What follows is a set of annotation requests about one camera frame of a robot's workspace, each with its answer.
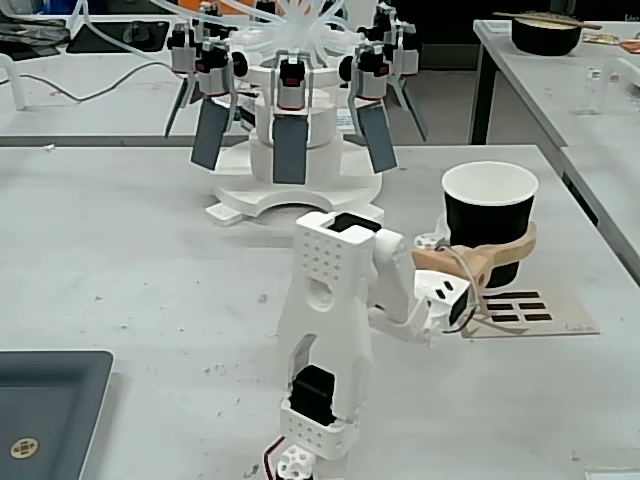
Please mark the tan gripper with servo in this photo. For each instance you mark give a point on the tan gripper with servo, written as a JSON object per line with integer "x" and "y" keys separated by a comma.
{"x": 440, "y": 260}

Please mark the black paper cup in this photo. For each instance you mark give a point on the black paper cup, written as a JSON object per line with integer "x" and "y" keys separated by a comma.
{"x": 490, "y": 220}

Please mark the white five-joint robot arm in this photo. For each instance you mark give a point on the white five-joint robot arm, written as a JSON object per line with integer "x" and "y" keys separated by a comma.
{"x": 325, "y": 310}

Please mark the printed paper mat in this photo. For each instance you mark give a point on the printed paper mat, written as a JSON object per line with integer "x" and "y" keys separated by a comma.
{"x": 565, "y": 310}

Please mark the dark table leg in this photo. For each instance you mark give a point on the dark table leg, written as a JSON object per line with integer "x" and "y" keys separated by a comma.
{"x": 484, "y": 95}

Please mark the white carousel machine base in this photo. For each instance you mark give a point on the white carousel machine base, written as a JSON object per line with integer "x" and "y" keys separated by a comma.
{"x": 330, "y": 170}

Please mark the valve unit with grey plate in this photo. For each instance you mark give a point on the valve unit with grey plate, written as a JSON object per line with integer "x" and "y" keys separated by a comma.
{"x": 370, "y": 75}
{"x": 212, "y": 75}
{"x": 182, "y": 55}
{"x": 402, "y": 55}
{"x": 290, "y": 145}

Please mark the black bowl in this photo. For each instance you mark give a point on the black bowl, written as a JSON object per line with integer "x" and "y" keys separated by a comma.
{"x": 545, "y": 37}

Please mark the wooden chopstick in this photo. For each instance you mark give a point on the wooden chopstick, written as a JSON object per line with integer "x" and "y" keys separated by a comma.
{"x": 550, "y": 19}

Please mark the orange snack packet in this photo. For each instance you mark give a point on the orange snack packet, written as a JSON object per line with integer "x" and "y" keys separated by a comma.
{"x": 630, "y": 46}

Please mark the white flat board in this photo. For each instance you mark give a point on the white flat board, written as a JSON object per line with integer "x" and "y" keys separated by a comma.
{"x": 615, "y": 475}

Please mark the clear tubing bundle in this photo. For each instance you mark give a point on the clear tubing bundle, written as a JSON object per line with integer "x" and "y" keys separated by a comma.
{"x": 300, "y": 25}

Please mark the black mouse pad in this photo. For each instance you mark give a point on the black mouse pad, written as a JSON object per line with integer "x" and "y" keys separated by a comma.
{"x": 120, "y": 37}

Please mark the dark grey tray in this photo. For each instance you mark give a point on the dark grey tray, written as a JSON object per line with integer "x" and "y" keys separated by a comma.
{"x": 50, "y": 400}

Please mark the white plastic stand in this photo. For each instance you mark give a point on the white plastic stand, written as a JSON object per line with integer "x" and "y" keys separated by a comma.
{"x": 17, "y": 85}

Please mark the black flat tablet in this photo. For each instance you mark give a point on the black flat tablet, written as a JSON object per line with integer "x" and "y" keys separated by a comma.
{"x": 30, "y": 51}

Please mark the round gold sticker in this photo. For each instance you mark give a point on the round gold sticker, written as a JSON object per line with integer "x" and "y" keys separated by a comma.
{"x": 25, "y": 448}

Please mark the dark crumpled cloth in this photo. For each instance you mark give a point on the dark crumpled cloth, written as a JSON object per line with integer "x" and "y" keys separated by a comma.
{"x": 30, "y": 27}

